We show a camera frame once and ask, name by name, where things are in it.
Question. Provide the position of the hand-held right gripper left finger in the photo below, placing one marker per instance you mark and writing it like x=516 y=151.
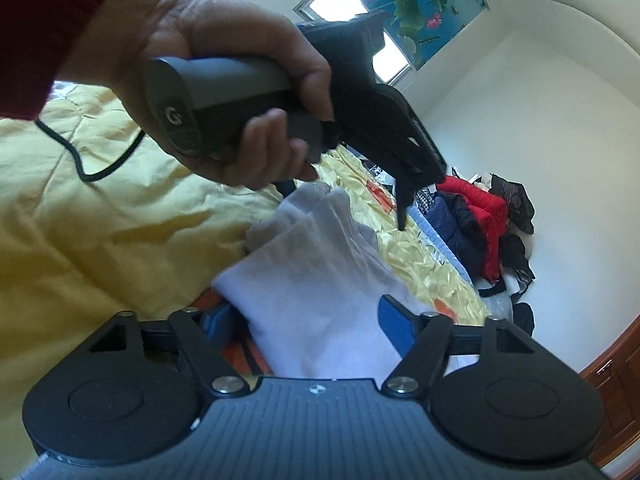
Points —
x=220 y=325

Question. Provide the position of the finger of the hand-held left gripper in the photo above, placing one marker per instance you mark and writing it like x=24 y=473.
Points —
x=404 y=205

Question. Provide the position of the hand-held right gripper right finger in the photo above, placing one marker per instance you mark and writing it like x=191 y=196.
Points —
x=395 y=322

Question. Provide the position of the white shirt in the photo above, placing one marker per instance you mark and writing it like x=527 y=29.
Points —
x=310 y=300

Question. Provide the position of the person's left forearm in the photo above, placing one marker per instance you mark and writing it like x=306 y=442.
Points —
x=45 y=25

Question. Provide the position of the person's left hand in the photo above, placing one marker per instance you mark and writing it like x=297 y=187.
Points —
x=225 y=30

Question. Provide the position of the black white checked cloth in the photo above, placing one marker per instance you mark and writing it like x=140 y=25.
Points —
x=425 y=200

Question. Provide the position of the navy puffer jacket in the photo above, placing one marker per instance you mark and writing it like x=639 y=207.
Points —
x=452 y=225

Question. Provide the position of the red puffer jacket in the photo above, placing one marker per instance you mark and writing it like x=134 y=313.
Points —
x=487 y=215

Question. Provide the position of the clear plastic bag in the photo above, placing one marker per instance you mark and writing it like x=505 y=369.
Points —
x=495 y=302

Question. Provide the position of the black patterned garment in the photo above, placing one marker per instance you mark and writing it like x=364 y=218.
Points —
x=515 y=195

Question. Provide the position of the black bag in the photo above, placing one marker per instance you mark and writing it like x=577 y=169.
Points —
x=524 y=317

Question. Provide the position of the yellow printed blanket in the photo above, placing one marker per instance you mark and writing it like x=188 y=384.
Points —
x=100 y=235

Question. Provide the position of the wooden door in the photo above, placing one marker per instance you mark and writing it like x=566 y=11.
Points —
x=617 y=385

